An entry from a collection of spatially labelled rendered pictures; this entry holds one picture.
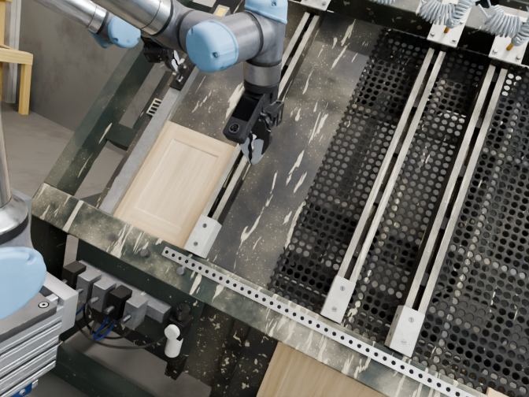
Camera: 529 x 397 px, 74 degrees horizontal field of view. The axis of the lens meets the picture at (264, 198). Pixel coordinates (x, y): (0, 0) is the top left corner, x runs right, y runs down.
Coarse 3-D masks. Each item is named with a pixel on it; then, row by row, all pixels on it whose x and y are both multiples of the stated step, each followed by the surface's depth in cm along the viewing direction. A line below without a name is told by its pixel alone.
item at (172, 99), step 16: (224, 16) 143; (192, 80) 140; (176, 96) 135; (160, 112) 134; (160, 128) 132; (144, 144) 130; (128, 160) 129; (144, 160) 131; (128, 176) 127; (112, 192) 126; (112, 208) 124
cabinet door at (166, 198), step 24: (168, 144) 132; (192, 144) 130; (216, 144) 129; (144, 168) 130; (168, 168) 129; (192, 168) 128; (216, 168) 127; (144, 192) 127; (168, 192) 126; (192, 192) 125; (120, 216) 125; (144, 216) 124; (168, 216) 124; (192, 216) 122; (168, 240) 121
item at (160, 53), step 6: (144, 42) 113; (150, 42) 114; (144, 48) 116; (150, 48) 115; (156, 48) 115; (162, 48) 115; (144, 54) 116; (150, 54) 116; (156, 54) 116; (162, 54) 116; (168, 54) 116; (150, 60) 119; (156, 60) 119; (162, 60) 119
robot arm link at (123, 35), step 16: (48, 0) 77; (64, 0) 78; (80, 0) 80; (64, 16) 82; (80, 16) 81; (96, 16) 83; (112, 16) 85; (96, 32) 86; (112, 32) 84; (128, 32) 86
